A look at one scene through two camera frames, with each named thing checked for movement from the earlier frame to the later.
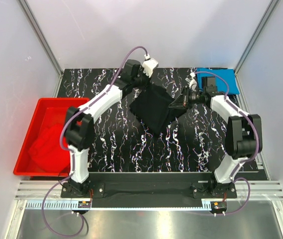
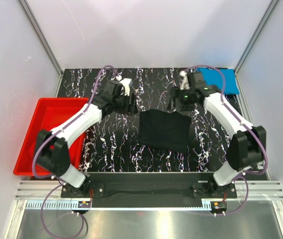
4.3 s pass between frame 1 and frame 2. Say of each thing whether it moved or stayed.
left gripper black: moved
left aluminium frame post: stayed
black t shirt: moved
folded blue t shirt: stayed
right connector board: stayed
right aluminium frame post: stayed
